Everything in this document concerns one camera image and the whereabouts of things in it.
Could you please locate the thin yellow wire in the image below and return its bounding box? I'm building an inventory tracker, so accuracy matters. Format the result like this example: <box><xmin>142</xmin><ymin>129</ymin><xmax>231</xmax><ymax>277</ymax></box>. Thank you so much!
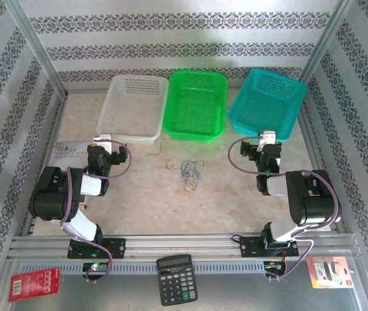
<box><xmin>149</xmin><ymin>137</ymin><xmax>165</xmax><ymax>157</ymax></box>

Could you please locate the blue wire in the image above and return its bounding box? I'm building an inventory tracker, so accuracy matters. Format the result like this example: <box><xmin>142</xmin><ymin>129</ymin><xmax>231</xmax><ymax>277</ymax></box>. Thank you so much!
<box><xmin>179</xmin><ymin>160</ymin><xmax>201</xmax><ymax>183</ymax></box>

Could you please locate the white booklet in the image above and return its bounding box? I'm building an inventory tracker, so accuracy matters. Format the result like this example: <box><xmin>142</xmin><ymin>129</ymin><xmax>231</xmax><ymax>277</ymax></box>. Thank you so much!
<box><xmin>50</xmin><ymin>141</ymin><xmax>96</xmax><ymax>169</ymax></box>

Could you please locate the white plastic basket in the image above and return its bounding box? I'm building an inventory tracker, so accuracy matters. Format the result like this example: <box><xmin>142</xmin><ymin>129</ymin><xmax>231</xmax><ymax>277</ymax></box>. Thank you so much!
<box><xmin>95</xmin><ymin>74</ymin><xmax>169</xmax><ymax>146</ymax></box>

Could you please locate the teal plastic basket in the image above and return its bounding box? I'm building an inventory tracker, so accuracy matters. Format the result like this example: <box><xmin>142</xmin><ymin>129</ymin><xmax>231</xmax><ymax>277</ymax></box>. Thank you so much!
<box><xmin>227</xmin><ymin>67</ymin><xmax>308</xmax><ymax>142</ymax></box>

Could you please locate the green plastic basket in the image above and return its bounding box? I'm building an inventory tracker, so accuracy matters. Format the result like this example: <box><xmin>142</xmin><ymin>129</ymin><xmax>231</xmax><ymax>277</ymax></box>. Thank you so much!
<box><xmin>161</xmin><ymin>69</ymin><xmax>229</xmax><ymax>143</ymax></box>

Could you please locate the red blister package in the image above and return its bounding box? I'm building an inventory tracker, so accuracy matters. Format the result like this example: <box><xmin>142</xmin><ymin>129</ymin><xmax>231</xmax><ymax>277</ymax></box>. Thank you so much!
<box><xmin>306</xmin><ymin>256</ymin><xmax>355</xmax><ymax>290</ymax></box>

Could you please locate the red card package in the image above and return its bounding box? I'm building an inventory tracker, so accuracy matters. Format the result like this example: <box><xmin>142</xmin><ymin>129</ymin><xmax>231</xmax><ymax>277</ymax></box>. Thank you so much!
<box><xmin>8</xmin><ymin>267</ymin><xmax>61</xmax><ymax>303</ymax></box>

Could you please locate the black calculator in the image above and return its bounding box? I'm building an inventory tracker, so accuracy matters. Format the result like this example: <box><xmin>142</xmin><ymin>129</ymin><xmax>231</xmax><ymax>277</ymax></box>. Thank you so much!
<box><xmin>155</xmin><ymin>253</ymin><xmax>199</xmax><ymax>307</ymax></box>

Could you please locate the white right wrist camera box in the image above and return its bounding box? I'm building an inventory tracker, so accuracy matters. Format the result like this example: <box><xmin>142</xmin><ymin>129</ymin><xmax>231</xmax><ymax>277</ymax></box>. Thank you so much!
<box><xmin>257</xmin><ymin>130</ymin><xmax>277</xmax><ymax>152</ymax></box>

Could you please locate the aluminium side rail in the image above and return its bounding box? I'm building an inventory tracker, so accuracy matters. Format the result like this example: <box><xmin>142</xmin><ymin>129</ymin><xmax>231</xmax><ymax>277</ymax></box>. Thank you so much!
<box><xmin>21</xmin><ymin>92</ymin><xmax>70</xmax><ymax>236</ymax></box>
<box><xmin>299</xmin><ymin>97</ymin><xmax>347</xmax><ymax>234</ymax></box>

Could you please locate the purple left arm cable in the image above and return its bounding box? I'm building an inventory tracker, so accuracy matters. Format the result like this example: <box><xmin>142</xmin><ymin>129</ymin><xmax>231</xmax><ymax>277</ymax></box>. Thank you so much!
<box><xmin>60</xmin><ymin>139</ymin><xmax>133</xmax><ymax>283</ymax></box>

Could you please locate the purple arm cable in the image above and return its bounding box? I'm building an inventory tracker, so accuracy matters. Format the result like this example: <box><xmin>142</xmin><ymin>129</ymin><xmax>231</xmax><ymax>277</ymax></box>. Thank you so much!
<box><xmin>228</xmin><ymin>135</ymin><xmax>340</xmax><ymax>281</ymax></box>
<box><xmin>60</xmin><ymin>139</ymin><xmax>133</xmax><ymax>283</ymax></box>

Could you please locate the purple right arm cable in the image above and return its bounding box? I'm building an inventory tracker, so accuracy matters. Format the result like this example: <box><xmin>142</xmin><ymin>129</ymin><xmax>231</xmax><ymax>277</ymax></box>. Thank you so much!
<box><xmin>228</xmin><ymin>135</ymin><xmax>340</xmax><ymax>281</ymax></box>

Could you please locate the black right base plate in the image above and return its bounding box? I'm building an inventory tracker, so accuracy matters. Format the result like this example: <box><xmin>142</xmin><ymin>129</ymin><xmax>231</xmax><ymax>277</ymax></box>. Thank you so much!
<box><xmin>239</xmin><ymin>236</ymin><xmax>300</xmax><ymax>259</ymax></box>

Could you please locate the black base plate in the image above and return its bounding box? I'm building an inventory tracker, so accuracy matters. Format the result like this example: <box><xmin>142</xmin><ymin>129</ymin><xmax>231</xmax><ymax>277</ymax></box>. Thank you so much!
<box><xmin>239</xmin><ymin>236</ymin><xmax>300</xmax><ymax>259</ymax></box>
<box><xmin>67</xmin><ymin>237</ymin><xmax>127</xmax><ymax>260</ymax></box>

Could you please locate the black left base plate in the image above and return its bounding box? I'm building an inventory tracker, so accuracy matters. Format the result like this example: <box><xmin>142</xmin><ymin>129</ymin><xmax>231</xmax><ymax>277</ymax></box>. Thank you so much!
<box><xmin>67</xmin><ymin>237</ymin><xmax>127</xmax><ymax>260</ymax></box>

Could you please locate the aluminium frame post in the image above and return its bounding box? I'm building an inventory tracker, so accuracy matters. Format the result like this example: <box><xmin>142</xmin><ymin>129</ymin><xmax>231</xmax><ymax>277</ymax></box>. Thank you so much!
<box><xmin>299</xmin><ymin>0</ymin><xmax>356</xmax><ymax>85</ymax></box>
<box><xmin>4</xmin><ymin>0</ymin><xmax>70</xmax><ymax>98</ymax></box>

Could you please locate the grey slotted cable duct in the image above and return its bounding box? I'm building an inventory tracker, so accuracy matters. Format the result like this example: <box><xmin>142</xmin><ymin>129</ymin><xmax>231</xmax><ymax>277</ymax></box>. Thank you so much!
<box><xmin>18</xmin><ymin>260</ymin><xmax>269</xmax><ymax>275</ymax></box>

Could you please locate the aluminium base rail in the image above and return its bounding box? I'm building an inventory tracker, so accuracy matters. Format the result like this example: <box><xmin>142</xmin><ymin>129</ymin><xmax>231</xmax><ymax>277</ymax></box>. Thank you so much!
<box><xmin>7</xmin><ymin>233</ymin><xmax>362</xmax><ymax>260</ymax></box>

